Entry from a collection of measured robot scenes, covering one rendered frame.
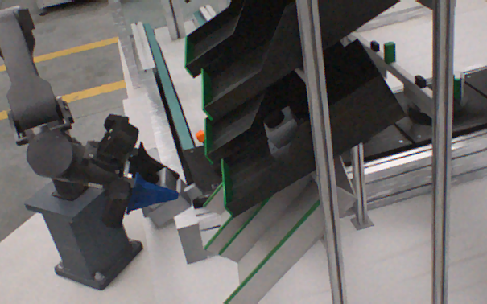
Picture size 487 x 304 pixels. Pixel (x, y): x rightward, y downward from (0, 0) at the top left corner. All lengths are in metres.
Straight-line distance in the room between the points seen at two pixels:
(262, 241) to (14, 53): 0.50
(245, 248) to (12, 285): 0.59
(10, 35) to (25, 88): 0.11
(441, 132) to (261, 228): 0.36
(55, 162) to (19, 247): 0.77
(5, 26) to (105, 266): 0.56
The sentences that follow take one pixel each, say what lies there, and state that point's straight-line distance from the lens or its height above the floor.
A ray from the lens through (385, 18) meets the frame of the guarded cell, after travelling 2.32.
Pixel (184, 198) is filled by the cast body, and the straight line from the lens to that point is 0.89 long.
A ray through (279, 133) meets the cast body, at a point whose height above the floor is 1.29.
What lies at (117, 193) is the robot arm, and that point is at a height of 1.28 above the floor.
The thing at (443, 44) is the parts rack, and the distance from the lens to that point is 0.78.
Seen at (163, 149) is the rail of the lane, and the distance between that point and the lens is 1.52.
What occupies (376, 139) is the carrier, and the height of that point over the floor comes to 0.97.
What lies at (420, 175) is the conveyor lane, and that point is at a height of 0.91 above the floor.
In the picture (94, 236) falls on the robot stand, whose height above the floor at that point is 0.98.
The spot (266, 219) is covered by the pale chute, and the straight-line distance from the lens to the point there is 1.02.
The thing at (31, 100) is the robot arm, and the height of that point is 1.38.
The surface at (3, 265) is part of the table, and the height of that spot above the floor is 0.86.
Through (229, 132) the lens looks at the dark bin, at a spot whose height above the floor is 1.21.
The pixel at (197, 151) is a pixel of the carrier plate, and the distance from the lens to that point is 1.46.
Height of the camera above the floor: 1.71
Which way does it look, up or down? 32 degrees down
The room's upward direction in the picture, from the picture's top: 11 degrees counter-clockwise
